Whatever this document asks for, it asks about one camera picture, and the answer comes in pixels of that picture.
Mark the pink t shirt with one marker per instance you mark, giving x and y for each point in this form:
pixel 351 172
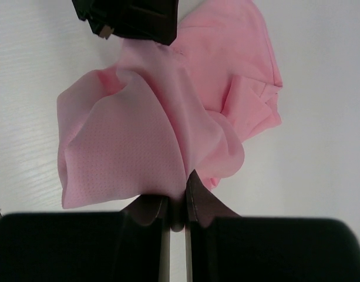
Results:
pixel 143 125

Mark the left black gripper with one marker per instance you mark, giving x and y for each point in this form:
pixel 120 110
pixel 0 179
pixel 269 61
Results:
pixel 153 20

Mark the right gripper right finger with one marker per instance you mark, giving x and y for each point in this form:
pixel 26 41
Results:
pixel 224 246

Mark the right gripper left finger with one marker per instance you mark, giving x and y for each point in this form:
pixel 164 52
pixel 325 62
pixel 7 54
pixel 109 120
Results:
pixel 126 245

